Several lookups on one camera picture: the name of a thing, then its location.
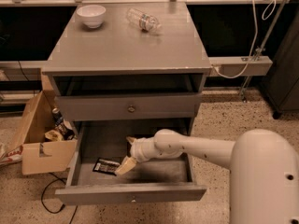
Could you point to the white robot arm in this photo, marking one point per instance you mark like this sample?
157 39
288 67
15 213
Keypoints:
264 170

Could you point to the open grey middle drawer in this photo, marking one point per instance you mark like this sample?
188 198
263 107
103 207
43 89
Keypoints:
154 181

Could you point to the grey wooden drawer cabinet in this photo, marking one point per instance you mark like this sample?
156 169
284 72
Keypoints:
119 59

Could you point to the closed grey upper drawer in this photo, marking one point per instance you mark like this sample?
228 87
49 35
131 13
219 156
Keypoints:
113 107

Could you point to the brown cardboard box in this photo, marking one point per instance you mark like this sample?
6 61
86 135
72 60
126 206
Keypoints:
39 155

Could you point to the diagonal metal support rod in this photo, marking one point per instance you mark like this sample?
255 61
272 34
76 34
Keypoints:
254 54

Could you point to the dark grey rolling cabinet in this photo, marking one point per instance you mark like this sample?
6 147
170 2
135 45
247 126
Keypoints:
281 85

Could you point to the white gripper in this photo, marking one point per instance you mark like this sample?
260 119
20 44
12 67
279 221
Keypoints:
137 151

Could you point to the grey metal rail beam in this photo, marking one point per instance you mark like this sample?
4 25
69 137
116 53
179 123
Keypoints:
227 66

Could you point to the clear plastic water bottle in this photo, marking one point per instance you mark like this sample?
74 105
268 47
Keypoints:
143 21

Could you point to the crumpled snack bag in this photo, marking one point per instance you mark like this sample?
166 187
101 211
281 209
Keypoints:
54 136

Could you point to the dark drink can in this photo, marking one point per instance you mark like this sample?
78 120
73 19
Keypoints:
57 116

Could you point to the red white bag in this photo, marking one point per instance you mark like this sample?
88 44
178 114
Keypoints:
11 157

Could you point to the white ceramic bowl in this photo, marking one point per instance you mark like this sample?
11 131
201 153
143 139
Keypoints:
92 15

